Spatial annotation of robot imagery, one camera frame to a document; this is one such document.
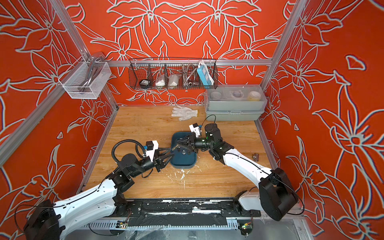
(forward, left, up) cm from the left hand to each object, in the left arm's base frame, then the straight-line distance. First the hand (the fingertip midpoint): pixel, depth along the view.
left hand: (172, 151), depth 69 cm
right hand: (+2, -1, +2) cm, 3 cm away
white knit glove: (+45, -3, -21) cm, 49 cm away
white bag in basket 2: (+48, +6, +7) cm, 48 cm away
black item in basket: (+45, +24, +6) cm, 51 cm away
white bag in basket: (+43, +13, +10) cm, 46 cm away
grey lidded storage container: (+48, -43, -10) cm, 65 cm away
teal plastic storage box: (+9, -4, -23) cm, 25 cm away
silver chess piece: (+11, -4, -21) cm, 24 cm away
